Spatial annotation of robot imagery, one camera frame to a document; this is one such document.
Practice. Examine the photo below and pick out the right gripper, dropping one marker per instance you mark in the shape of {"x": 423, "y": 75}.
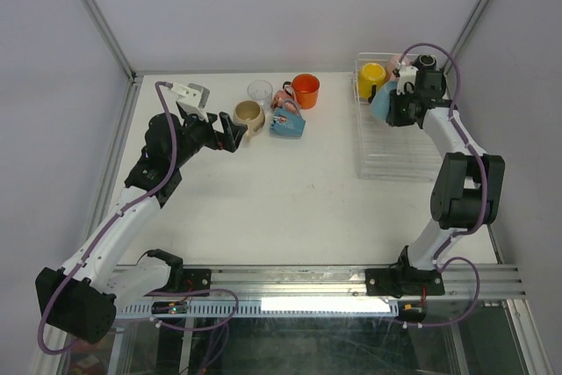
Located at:
{"x": 393, "y": 118}

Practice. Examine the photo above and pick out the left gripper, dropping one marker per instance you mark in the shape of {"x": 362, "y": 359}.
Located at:
{"x": 215, "y": 139}

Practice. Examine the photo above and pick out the beige mug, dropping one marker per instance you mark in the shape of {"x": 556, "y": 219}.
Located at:
{"x": 250, "y": 114}

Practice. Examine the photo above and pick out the white light-blue mug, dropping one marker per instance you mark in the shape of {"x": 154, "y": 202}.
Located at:
{"x": 380, "y": 104}

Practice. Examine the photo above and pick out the black mug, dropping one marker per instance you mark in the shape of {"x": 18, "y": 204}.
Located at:
{"x": 425, "y": 62}

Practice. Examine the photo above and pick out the clear plastic cup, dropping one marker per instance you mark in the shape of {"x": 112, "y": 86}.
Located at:
{"x": 261, "y": 91}

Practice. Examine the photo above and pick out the yellow mug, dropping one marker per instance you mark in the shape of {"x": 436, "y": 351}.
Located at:
{"x": 371, "y": 77}

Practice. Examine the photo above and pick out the blue mug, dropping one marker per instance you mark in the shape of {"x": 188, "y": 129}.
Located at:
{"x": 287, "y": 121}

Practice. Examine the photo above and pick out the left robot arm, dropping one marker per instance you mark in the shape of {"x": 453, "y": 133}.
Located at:
{"x": 83, "y": 297}

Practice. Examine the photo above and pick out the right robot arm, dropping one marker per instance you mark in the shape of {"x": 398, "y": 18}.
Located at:
{"x": 467, "y": 190}

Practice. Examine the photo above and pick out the clear dish rack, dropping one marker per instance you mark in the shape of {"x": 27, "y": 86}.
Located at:
{"x": 401, "y": 154}

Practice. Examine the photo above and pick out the pink patterned mug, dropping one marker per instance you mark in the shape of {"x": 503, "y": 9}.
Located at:
{"x": 279, "y": 97}

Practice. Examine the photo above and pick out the orange mug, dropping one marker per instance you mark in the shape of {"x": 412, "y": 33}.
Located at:
{"x": 304, "y": 88}

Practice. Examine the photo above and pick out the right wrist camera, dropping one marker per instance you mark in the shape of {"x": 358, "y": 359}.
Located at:
{"x": 405, "y": 74}

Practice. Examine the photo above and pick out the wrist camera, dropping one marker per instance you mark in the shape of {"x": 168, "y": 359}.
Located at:
{"x": 191, "y": 99}
{"x": 405, "y": 74}

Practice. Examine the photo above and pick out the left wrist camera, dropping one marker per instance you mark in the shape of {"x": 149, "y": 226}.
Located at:
{"x": 191, "y": 99}

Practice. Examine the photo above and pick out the white cable duct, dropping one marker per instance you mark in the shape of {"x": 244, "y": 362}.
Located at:
{"x": 273, "y": 307}

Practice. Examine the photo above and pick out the aluminium mounting rail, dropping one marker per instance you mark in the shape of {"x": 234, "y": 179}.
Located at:
{"x": 460, "y": 281}

